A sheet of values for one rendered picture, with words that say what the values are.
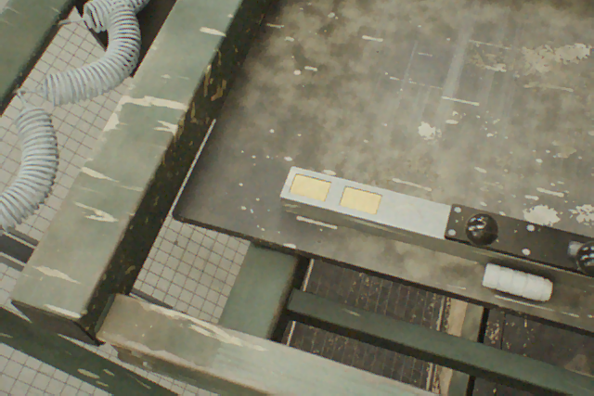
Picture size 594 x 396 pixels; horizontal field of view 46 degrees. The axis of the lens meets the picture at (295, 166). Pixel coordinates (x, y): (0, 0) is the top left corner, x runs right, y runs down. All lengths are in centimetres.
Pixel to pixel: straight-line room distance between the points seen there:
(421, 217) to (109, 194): 40
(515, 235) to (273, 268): 32
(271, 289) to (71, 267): 26
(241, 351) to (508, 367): 34
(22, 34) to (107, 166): 58
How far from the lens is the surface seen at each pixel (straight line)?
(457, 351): 96
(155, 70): 103
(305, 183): 95
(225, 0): 109
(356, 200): 94
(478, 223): 80
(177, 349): 87
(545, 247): 92
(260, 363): 85
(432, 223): 92
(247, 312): 96
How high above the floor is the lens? 195
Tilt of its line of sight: 16 degrees down
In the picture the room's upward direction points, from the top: 60 degrees counter-clockwise
